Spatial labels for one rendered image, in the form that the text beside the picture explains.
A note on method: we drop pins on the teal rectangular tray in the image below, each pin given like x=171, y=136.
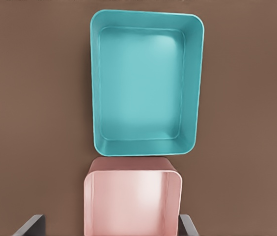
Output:
x=141, y=86

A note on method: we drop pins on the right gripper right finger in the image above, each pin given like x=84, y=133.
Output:
x=187, y=226

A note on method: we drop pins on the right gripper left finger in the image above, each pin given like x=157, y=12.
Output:
x=31, y=227

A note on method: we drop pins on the pink rectangular tray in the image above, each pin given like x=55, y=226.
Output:
x=131, y=204

